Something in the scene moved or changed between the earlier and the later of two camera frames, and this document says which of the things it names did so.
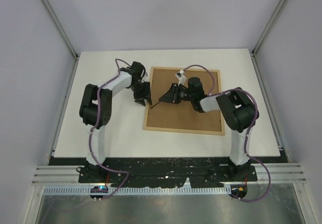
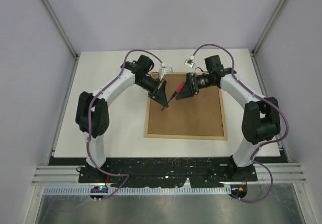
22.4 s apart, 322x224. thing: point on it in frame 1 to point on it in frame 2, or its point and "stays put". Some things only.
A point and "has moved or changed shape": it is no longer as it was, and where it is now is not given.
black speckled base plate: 166,172 stays put
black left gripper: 140,98 to 159,95
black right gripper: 172,95 to 190,88
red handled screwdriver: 155,104 has moved or changed shape
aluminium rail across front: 280,173 stays put
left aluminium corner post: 49,7 stays put
